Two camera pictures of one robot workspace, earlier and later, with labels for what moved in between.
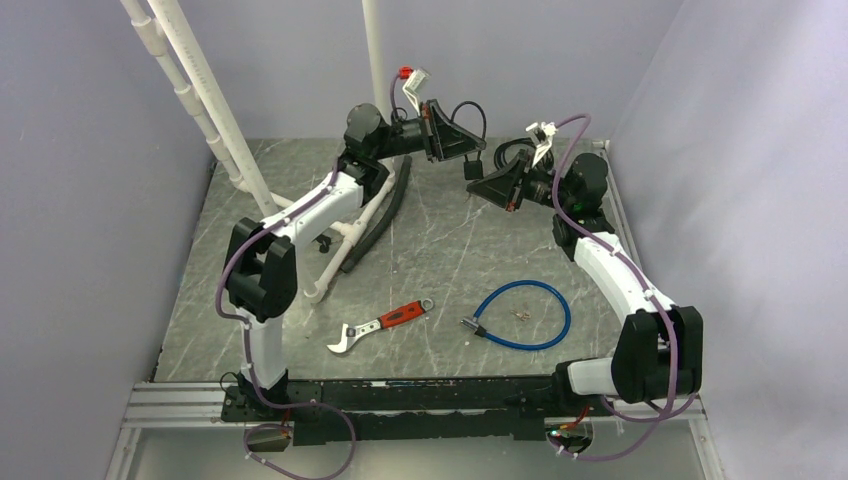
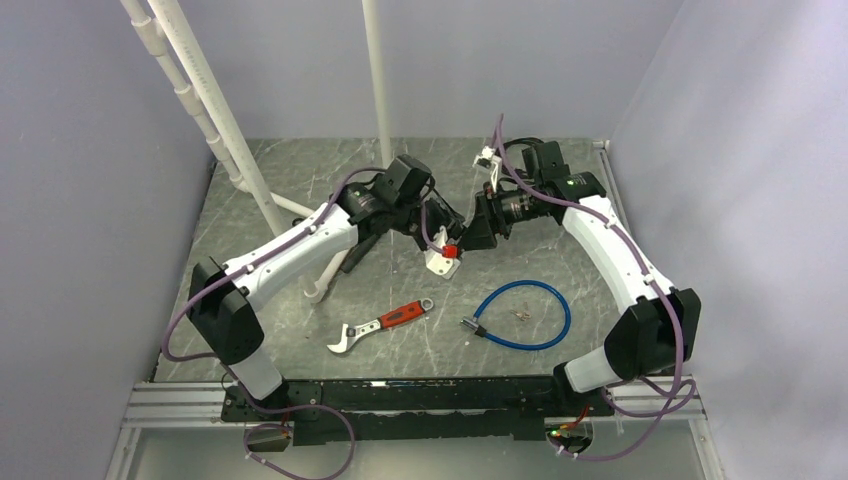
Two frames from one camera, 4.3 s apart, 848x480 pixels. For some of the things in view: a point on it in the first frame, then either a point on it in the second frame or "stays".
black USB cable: x=473 y=169 to x=528 y=141
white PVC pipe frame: x=163 y=33 stays
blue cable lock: x=479 y=330 stays
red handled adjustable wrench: x=396 y=316 stays
